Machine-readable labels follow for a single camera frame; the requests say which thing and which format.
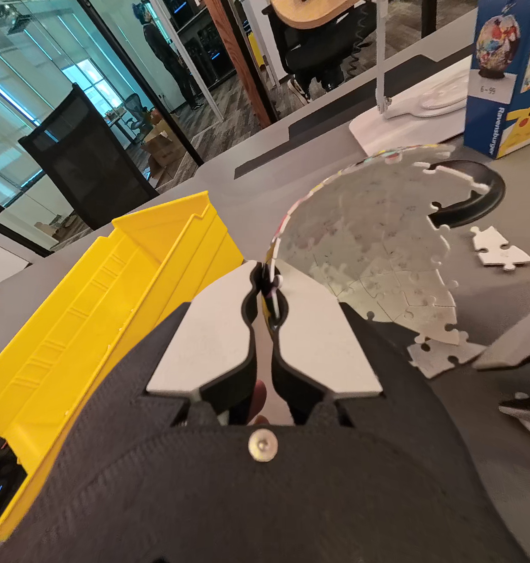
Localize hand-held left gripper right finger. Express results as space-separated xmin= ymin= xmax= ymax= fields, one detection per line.
xmin=265 ymin=268 xmax=384 ymax=423

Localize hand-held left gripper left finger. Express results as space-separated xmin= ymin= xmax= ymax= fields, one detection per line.
xmin=146 ymin=260 xmax=266 ymax=404

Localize white puzzle piece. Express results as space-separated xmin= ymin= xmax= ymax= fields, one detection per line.
xmin=407 ymin=335 xmax=488 ymax=380
xmin=470 ymin=225 xmax=530 ymax=270

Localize partly built puzzle ball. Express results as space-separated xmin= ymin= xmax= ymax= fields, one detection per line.
xmin=265 ymin=143 xmax=488 ymax=349

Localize black round ball stand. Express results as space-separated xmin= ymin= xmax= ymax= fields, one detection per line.
xmin=425 ymin=159 xmax=507 ymax=229

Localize blue puzzle box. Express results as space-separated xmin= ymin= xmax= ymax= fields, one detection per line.
xmin=462 ymin=0 xmax=530 ymax=160

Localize person's left hand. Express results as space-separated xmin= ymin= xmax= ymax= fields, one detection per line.
xmin=247 ymin=379 xmax=271 ymax=426

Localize yellow plastic bin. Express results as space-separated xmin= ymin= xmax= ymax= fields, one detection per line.
xmin=0 ymin=189 xmax=246 ymax=542

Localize cardboard box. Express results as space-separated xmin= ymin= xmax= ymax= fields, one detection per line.
xmin=141 ymin=118 xmax=187 ymax=177

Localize black mesh office chair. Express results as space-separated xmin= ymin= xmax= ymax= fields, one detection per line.
xmin=18 ymin=83 xmax=160 ymax=230

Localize wooden pillar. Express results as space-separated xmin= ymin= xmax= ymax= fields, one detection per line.
xmin=203 ymin=0 xmax=280 ymax=129

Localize white jointed holder stand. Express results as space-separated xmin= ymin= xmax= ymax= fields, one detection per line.
xmin=374 ymin=0 xmax=471 ymax=120

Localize white square base plate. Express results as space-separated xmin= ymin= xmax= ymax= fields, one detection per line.
xmin=348 ymin=56 xmax=475 ymax=155

